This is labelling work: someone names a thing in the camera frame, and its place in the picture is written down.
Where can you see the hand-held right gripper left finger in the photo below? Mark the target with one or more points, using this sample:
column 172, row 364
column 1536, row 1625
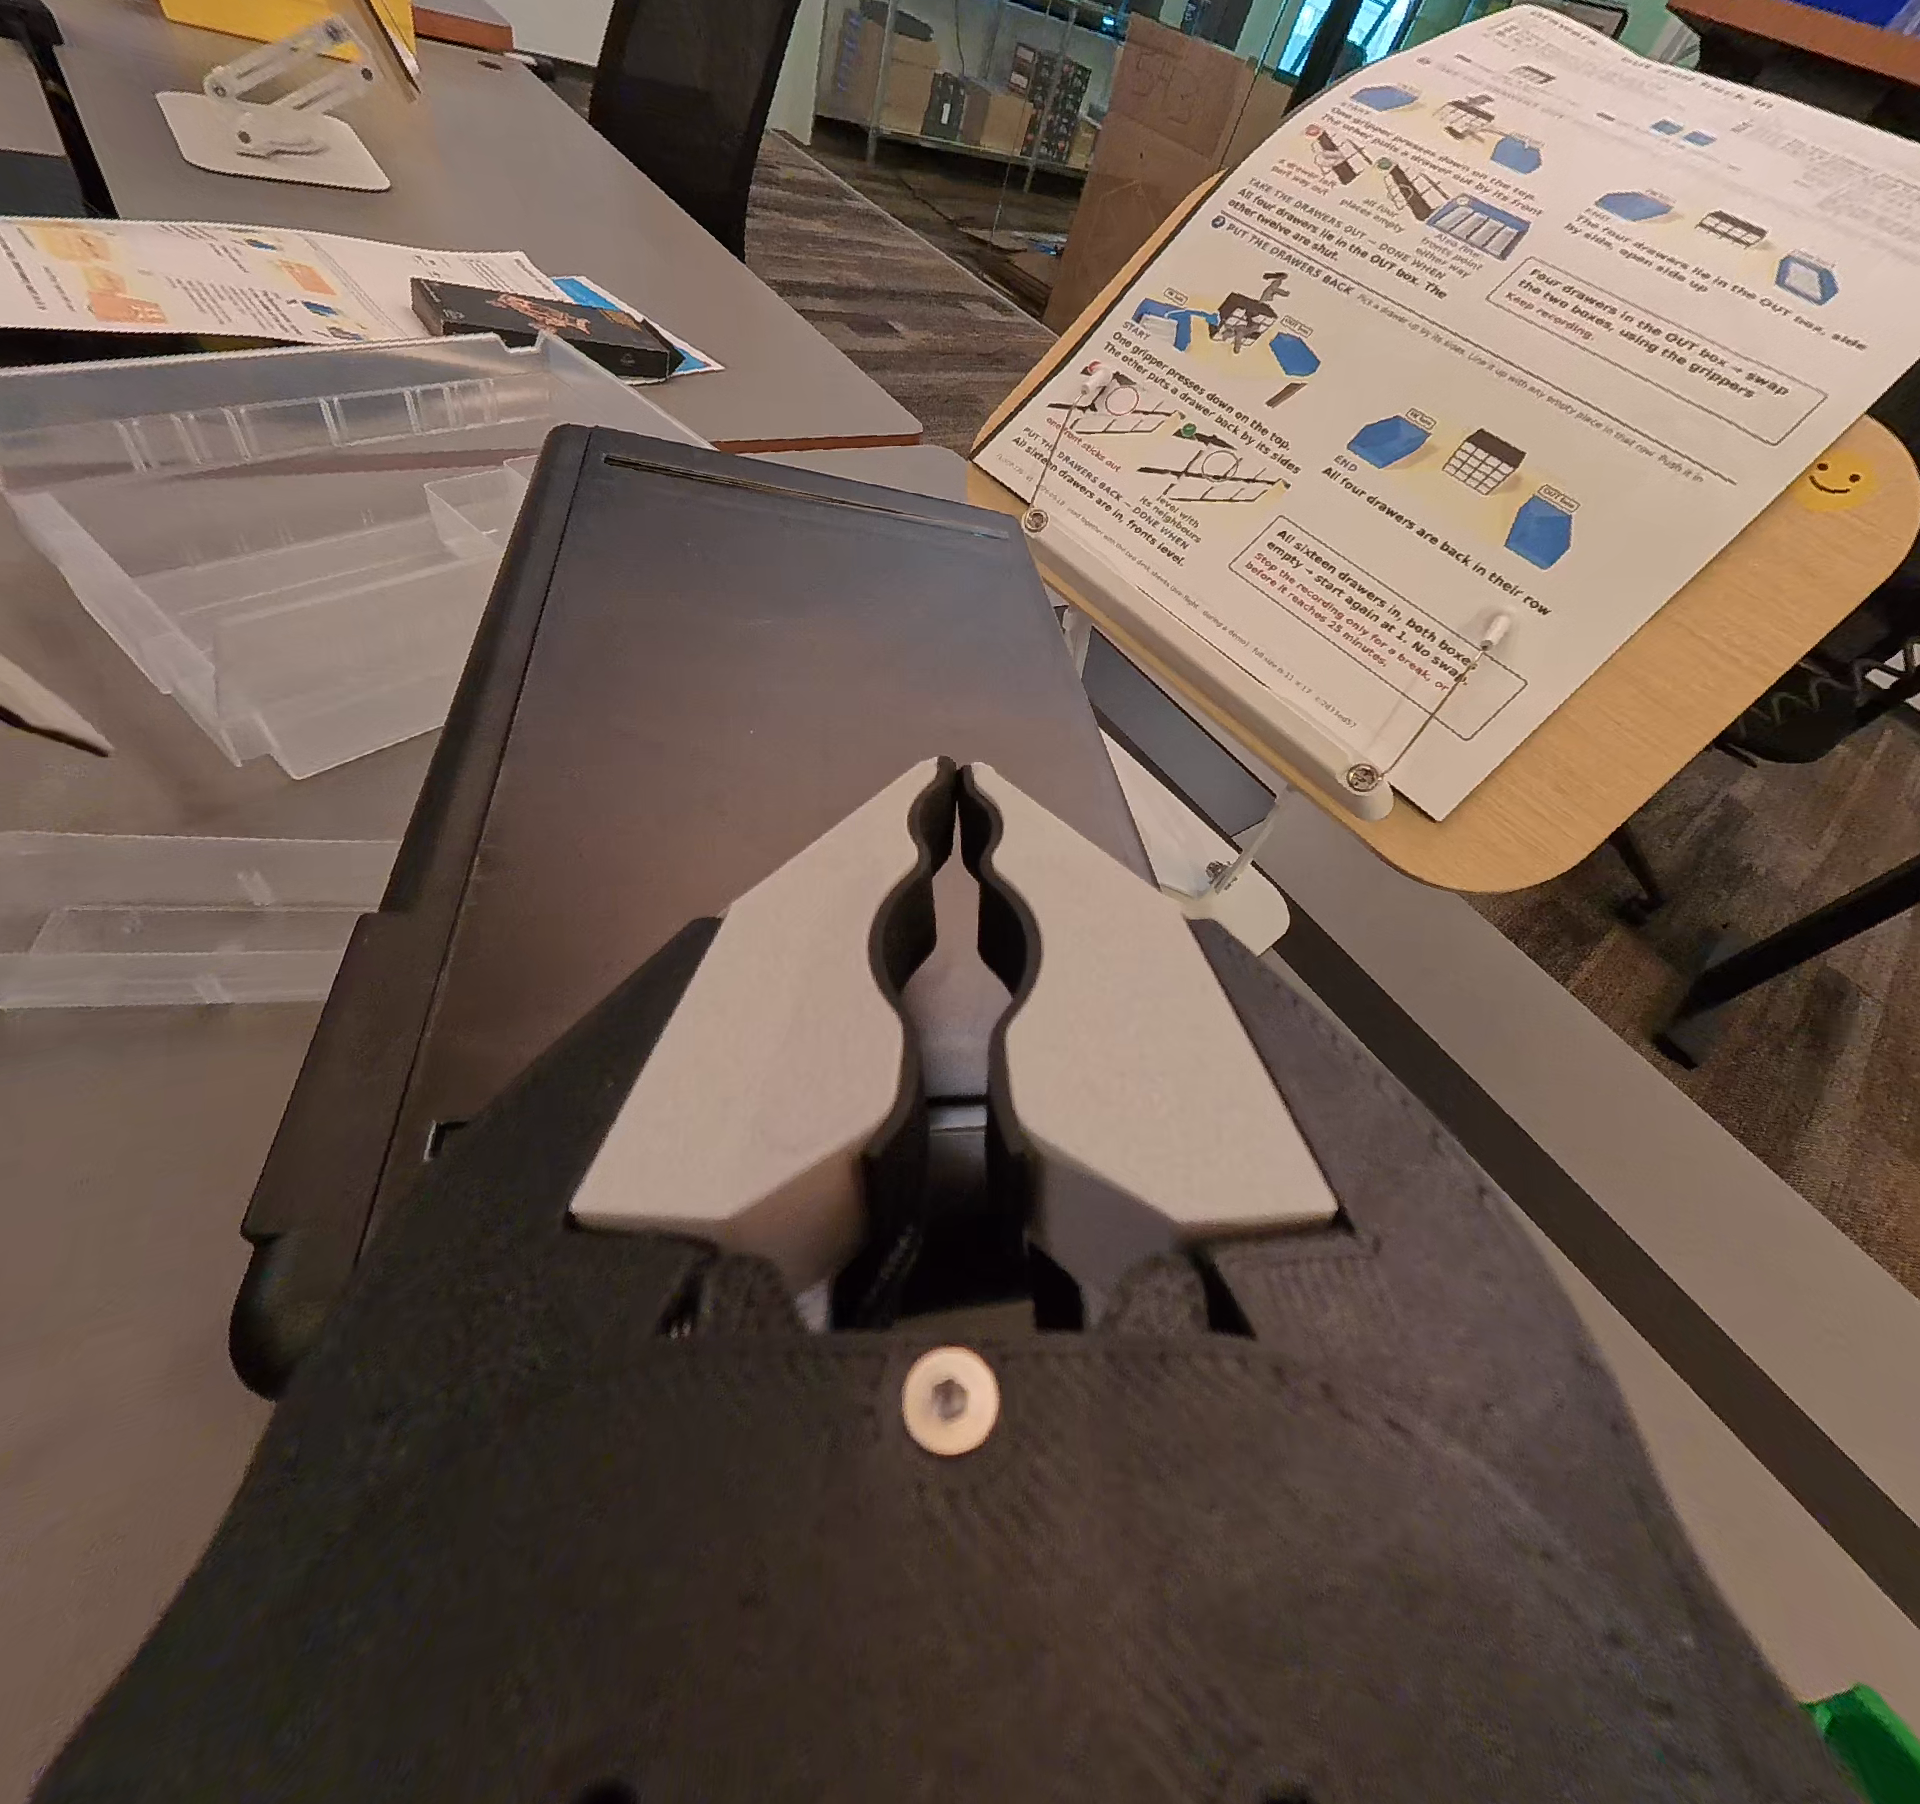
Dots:
column 750, row 1070

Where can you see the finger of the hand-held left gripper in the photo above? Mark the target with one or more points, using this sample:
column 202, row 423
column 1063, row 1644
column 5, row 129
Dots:
column 44, row 711

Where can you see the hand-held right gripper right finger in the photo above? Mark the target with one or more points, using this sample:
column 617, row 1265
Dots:
column 1155, row 1070

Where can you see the clear plastic bin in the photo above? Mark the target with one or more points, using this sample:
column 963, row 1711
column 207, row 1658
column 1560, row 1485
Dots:
column 300, row 590
column 165, row 919

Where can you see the black drawer cabinet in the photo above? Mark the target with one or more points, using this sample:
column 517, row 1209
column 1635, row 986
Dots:
column 750, row 635

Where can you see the white document stand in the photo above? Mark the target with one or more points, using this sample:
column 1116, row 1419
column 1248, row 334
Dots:
column 1370, row 797

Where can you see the flat printed paper sheet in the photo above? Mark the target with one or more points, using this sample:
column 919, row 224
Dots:
column 195, row 278

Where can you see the small clear plastic drawer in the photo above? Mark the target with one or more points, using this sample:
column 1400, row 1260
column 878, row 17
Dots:
column 476, row 509

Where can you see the black card box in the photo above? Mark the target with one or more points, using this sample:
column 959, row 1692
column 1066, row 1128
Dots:
column 541, row 323

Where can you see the black metal stand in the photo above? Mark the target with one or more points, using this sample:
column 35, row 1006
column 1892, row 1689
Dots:
column 53, row 79

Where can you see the white tablet stand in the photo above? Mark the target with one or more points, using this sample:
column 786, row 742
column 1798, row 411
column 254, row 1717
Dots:
column 285, row 95

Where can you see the wooden side table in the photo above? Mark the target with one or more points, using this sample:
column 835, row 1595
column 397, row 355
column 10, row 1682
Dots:
column 1695, row 663

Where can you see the printed instruction sheet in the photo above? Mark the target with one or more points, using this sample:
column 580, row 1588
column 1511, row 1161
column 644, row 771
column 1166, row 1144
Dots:
column 1501, row 379

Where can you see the brown cardboard box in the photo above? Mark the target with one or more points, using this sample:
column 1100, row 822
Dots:
column 1155, row 169

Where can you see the yellow smiley sticker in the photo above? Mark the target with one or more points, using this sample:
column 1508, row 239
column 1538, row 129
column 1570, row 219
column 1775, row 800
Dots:
column 1837, row 481

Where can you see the black office chair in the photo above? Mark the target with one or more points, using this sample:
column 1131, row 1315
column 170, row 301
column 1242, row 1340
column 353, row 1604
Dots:
column 705, row 34

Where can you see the green plastic bin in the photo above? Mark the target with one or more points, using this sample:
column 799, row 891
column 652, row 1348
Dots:
column 1868, row 1754

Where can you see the storage shelf with boxes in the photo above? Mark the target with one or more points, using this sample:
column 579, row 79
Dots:
column 989, row 49

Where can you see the brown wooden desk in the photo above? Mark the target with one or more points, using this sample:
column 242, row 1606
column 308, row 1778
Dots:
column 1800, row 27

